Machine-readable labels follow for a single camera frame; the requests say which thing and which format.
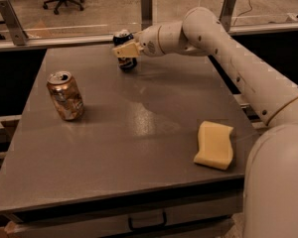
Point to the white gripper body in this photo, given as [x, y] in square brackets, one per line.
[149, 41]

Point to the metal bracket post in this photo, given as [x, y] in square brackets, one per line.
[17, 34]
[226, 13]
[146, 13]

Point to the right metal bracket post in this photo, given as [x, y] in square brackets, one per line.
[226, 13]

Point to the yellow sponge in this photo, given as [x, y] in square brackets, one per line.
[215, 148]

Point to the grey drawer with black handle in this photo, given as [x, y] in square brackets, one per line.
[206, 216]

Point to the metal railing bar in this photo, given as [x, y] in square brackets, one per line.
[72, 41]

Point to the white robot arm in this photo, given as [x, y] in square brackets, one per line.
[270, 197]

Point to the orange soda can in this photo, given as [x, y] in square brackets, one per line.
[65, 95]

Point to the middle metal bracket post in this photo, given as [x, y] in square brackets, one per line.
[146, 13]

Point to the blue pepsi can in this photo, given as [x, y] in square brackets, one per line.
[125, 64]

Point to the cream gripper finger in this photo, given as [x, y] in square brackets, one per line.
[129, 49]

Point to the left metal bracket post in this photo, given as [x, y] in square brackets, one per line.
[17, 34]

